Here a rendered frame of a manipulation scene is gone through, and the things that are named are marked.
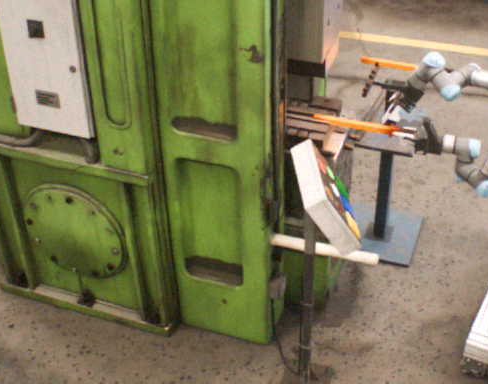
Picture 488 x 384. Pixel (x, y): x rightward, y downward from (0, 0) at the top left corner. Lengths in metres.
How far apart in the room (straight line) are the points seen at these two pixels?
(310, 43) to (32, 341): 1.94
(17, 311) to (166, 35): 1.76
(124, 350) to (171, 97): 1.31
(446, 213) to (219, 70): 1.97
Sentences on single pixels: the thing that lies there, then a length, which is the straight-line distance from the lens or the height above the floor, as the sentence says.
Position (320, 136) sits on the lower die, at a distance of 3.40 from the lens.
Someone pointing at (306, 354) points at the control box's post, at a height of 0.20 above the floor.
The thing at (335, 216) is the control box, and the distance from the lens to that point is 2.80.
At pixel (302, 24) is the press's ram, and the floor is 1.52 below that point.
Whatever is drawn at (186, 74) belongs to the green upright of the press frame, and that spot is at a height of 1.35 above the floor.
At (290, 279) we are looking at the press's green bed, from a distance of 3.91.
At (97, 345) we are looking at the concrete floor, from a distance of 3.93.
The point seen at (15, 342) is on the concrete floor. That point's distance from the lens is 4.04.
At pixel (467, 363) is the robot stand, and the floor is 0.09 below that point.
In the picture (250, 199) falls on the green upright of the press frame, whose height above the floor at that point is 0.87.
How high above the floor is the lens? 2.95
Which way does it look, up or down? 36 degrees down
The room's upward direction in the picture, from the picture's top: straight up
